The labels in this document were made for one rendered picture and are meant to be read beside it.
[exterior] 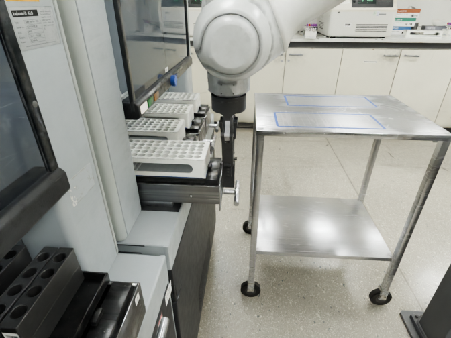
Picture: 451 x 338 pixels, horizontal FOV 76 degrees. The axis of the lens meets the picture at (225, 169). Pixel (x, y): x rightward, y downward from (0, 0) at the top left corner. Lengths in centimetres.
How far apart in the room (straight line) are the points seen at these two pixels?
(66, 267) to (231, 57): 34
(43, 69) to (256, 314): 123
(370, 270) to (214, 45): 149
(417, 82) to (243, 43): 305
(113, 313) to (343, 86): 292
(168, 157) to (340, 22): 254
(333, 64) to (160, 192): 255
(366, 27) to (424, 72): 71
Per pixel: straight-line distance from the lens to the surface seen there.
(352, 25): 305
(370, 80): 319
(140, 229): 68
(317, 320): 144
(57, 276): 43
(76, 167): 46
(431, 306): 145
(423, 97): 345
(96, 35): 54
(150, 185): 69
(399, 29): 363
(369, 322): 151
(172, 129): 83
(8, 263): 47
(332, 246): 134
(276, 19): 43
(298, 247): 129
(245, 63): 38
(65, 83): 45
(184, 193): 68
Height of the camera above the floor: 117
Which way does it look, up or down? 30 degrees down
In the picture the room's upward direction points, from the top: straight up
